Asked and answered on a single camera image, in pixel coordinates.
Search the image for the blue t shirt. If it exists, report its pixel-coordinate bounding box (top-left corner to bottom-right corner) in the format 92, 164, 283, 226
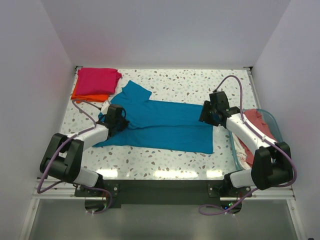
95, 80, 214, 154

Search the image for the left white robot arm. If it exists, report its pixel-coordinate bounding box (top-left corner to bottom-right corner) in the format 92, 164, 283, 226
39, 104, 129, 196

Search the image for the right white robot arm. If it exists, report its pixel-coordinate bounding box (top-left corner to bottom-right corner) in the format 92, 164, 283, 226
199, 91, 296, 197

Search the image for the folded orange t shirt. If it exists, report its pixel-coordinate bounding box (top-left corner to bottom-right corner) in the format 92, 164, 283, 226
70, 85, 109, 103

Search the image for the pink t shirt in basket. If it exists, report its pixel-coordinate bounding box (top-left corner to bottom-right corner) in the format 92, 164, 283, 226
236, 109, 279, 167

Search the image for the white t shirt in basket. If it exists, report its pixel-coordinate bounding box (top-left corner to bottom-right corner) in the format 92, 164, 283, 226
232, 133, 253, 170

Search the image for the folded magenta t shirt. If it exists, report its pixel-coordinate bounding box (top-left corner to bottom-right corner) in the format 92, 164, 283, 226
75, 67, 122, 95

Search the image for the clear teal plastic basket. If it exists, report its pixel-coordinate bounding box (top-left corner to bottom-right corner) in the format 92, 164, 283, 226
229, 108, 283, 171

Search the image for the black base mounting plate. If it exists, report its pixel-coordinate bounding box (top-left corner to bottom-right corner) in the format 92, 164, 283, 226
74, 179, 252, 210

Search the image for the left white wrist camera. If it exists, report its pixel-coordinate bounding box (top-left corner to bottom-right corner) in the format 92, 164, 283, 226
100, 100, 111, 114

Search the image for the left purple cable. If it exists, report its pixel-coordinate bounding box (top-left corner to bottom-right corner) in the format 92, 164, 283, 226
36, 99, 106, 195

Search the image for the purple cable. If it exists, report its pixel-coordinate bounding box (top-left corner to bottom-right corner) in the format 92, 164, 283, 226
198, 74, 298, 216
36, 99, 106, 195

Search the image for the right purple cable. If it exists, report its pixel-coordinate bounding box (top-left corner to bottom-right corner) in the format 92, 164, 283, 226
198, 74, 298, 216

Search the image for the aluminium table frame rail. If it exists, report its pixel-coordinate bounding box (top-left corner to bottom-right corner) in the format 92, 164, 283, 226
31, 180, 295, 200

